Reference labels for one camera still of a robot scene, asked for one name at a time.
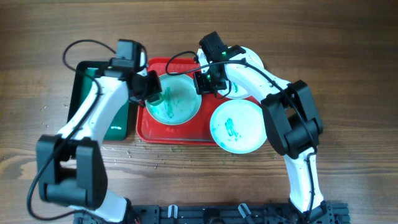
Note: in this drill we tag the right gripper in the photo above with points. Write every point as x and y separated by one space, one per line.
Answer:
201 88

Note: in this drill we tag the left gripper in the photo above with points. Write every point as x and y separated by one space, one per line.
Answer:
155 87

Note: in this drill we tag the green scrubbing sponge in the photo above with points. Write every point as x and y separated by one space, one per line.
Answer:
155 99

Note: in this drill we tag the white plate top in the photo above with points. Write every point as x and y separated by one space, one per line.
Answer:
244 78

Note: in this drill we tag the light blue plate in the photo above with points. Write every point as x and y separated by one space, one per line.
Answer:
237 126
179 100

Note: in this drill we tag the light blue plate bottom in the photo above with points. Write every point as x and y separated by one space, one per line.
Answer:
237 126

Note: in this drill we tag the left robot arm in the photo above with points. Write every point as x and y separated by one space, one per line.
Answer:
71 172

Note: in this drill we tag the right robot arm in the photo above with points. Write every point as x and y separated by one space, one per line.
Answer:
292 122

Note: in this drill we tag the black tray with green water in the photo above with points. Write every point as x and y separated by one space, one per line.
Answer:
119 126

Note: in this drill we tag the red plastic tray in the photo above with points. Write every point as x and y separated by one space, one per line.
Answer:
195 131

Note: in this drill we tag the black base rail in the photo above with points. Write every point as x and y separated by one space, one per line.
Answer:
326 213

